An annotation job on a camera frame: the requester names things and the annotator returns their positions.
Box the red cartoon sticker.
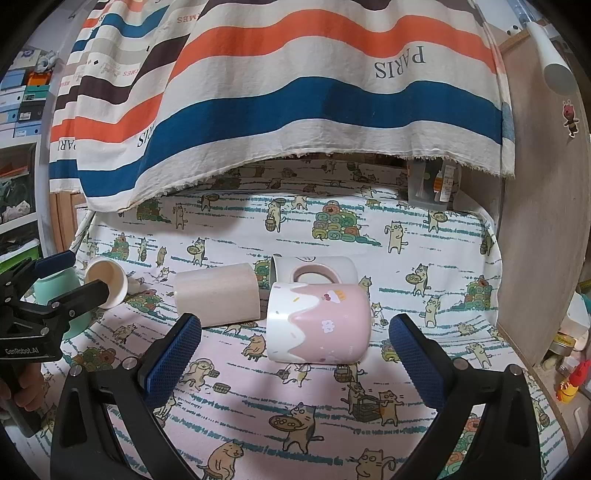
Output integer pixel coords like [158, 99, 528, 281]
[562, 100, 579, 138]

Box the shelf with stacked boxes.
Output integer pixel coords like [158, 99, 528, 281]
[1, 46, 57, 271]

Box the white lamp head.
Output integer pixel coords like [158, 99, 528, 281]
[526, 21, 577, 96]

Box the person's left hand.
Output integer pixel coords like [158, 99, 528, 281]
[0, 363, 44, 411]

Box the beige cylindrical cup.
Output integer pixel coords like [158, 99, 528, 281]
[173, 263, 260, 328]

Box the wooden side panel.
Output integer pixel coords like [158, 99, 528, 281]
[498, 37, 590, 365]

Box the grey plastic storage box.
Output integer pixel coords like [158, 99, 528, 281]
[407, 158, 462, 211]

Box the small cream cup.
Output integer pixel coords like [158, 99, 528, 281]
[84, 257, 128, 310]

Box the red yellow toy figure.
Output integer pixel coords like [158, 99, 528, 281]
[556, 360, 590, 404]

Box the striped Paris fabric cloth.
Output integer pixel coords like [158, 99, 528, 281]
[49, 1, 515, 212]

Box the pink white ceramic mug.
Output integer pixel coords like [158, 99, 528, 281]
[266, 282, 373, 365]

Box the mint green cup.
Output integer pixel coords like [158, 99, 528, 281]
[33, 267, 91, 340]

